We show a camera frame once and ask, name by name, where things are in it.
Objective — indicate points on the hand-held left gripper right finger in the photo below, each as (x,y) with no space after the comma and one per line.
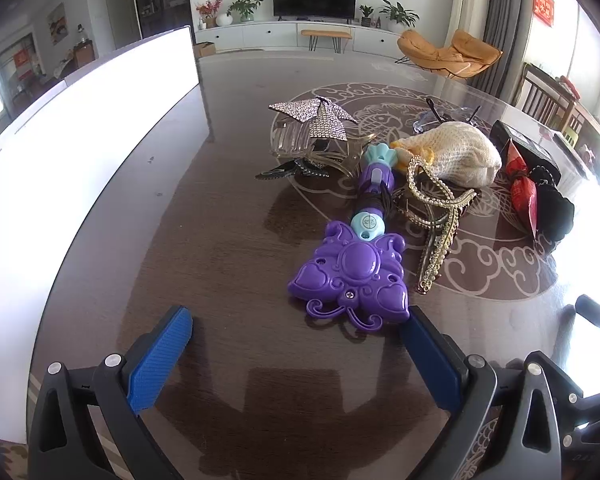
(430,365)

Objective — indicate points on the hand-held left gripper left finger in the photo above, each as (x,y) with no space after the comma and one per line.
(160,360)

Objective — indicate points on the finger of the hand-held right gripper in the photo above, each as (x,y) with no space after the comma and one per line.
(597,312)

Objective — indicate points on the black cloth pouch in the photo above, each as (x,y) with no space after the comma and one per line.
(557,215)

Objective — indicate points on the gold rhinestone hair clip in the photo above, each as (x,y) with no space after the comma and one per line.
(437,255)

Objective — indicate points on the purple butterfly toy wand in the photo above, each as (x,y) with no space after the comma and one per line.
(352,262)

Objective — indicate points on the red snack packet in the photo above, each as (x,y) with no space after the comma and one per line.
(522,190)

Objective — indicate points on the pearl hair clip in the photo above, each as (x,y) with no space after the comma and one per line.
(432,187)

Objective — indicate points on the black box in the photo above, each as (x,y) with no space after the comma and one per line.
(527,147)

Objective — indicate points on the cream knit pouch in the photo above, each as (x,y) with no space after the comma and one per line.
(460,152)

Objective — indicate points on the black rhinestone hair clip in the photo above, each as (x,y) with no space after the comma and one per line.
(280,172)

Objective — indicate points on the clear glasses with black arms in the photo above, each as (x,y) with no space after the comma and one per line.
(430,119)

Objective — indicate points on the dark patterned glass desktop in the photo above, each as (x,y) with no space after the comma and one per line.
(205,240)

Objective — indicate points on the wooden chair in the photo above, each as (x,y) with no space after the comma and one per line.
(540,95)

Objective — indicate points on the orange lounge chair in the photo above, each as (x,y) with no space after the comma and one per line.
(460,50)

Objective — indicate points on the grey curtain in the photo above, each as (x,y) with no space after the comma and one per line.
(507,25)

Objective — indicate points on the cardboard box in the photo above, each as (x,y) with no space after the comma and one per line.
(205,50)

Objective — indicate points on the white curtain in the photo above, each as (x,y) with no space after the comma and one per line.
(472,0)

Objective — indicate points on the white television cabinet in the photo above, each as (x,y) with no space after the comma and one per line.
(260,35)

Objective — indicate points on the white round vase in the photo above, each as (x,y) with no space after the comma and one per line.
(223,20)

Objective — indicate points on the orange bench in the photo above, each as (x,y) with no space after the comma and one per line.
(325,33)

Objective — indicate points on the large leafy potted plant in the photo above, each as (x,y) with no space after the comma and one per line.
(397,14)

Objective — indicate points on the red flower plant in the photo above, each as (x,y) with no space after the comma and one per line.
(210,10)

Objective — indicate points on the small green potted plant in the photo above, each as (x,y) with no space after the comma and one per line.
(366,14)

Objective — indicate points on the bushy green potted plant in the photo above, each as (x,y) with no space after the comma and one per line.
(245,7)

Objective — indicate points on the red wall decoration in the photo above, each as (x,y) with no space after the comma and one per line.
(545,5)

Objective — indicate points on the framed wall picture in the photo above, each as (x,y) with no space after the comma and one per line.
(57,22)

